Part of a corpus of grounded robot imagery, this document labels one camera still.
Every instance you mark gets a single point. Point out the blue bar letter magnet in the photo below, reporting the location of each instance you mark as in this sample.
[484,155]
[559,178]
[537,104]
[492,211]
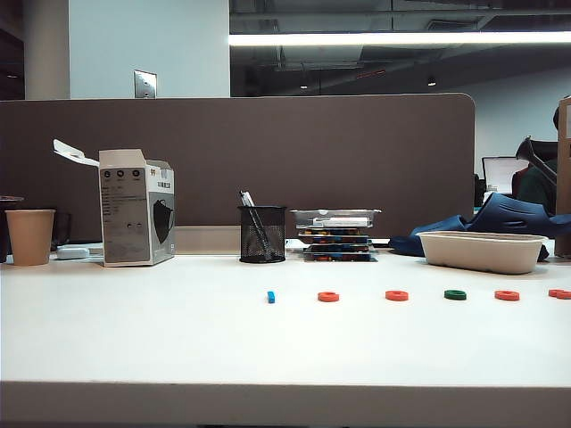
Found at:
[271,297]

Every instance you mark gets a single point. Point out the orange letter C magnet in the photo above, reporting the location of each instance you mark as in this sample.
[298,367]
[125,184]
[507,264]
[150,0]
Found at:
[328,299]

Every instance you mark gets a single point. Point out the orange letter O magnet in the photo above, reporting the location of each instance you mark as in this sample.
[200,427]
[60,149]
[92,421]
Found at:
[507,298]
[397,298]

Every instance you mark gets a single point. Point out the flat letter magnet pack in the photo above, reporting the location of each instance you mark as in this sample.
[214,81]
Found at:
[343,257]
[343,248]
[343,240]
[334,232]

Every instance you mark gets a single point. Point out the green letter O magnet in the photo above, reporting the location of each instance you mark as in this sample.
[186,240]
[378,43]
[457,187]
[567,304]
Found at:
[455,297]

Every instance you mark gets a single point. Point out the black mesh pen holder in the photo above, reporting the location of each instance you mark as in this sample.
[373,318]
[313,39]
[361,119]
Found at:
[274,223]

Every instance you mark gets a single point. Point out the black and white pen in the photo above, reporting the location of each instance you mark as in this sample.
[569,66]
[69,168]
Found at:
[246,198]

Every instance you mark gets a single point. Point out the clear plastic tray pack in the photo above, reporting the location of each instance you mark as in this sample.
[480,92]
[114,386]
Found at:
[339,218]

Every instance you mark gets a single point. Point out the brown desk partition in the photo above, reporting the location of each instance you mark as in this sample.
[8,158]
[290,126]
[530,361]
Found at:
[312,156]

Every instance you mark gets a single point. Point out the white grey mask box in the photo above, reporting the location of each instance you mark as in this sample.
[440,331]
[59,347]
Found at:
[129,214]

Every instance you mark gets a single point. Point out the long ceiling light strip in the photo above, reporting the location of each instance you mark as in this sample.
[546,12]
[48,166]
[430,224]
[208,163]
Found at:
[379,38]

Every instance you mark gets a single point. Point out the beige oblong tray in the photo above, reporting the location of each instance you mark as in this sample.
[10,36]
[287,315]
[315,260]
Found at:
[482,254]

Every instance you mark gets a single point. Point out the computer monitor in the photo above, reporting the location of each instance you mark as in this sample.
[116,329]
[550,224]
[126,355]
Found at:
[499,174]

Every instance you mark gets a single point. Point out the small white case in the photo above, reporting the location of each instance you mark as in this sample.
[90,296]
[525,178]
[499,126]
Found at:
[71,253]

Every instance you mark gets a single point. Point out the dark blue fabric bag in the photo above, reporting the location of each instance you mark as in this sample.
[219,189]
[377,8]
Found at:
[508,214]

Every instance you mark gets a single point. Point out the dark drinking glass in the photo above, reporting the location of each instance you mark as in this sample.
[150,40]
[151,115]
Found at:
[62,232]

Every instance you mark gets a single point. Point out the person in dark green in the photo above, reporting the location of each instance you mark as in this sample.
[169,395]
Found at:
[535,191]

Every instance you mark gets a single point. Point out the brown paper cup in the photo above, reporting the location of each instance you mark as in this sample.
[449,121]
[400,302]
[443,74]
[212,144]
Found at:
[30,241]

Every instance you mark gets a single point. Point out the black office chair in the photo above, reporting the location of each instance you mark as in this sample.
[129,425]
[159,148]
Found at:
[542,147]

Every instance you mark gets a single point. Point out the tall brown cardboard container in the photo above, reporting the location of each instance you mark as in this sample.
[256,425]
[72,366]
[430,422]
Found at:
[564,200]

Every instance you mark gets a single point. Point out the dark lidded container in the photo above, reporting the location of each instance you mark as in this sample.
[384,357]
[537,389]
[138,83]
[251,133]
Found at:
[3,232]

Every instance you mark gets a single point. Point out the metal wall plate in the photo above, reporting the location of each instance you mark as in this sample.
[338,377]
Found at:
[145,84]

